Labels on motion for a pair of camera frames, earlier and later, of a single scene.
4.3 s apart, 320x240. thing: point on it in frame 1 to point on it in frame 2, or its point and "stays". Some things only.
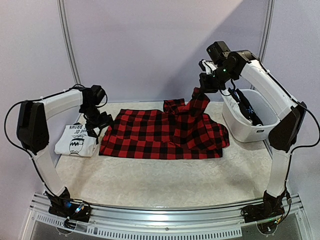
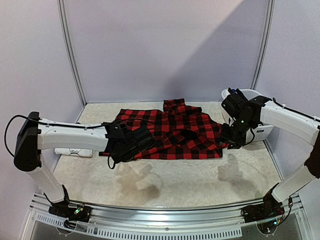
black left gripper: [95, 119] to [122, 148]
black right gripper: [206, 85] to [230, 141]
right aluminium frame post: [267, 30] stays
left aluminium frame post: [63, 18] stays
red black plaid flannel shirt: [177, 133] stays
